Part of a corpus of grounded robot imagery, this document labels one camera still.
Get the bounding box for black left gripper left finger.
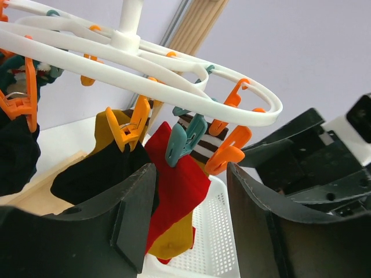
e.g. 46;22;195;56
1;164;157;277

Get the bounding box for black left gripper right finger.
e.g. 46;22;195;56
227;163;370;277

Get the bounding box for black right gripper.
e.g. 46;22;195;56
239;108;370;216

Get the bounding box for black sock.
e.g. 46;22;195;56
50;141;152;205
1;111;41;196

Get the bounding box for red christmas sock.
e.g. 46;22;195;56
143;121;212;255

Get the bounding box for orange clothes clip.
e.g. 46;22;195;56
106;95;151;152
205;126;252;175

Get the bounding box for dark teal sock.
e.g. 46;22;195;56
1;54;64;99

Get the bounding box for white plastic clip hanger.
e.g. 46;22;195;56
1;1;283;127

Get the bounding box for teal clothes clip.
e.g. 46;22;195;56
165;65;217;168

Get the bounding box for white plastic basket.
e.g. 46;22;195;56
138;175;240;278

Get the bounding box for mustard yellow sock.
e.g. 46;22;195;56
147;115;230;265
85;111;151;164

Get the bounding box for wooden hanging rack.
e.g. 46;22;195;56
0;0;231;217

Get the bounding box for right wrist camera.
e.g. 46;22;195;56
322;93;370;167

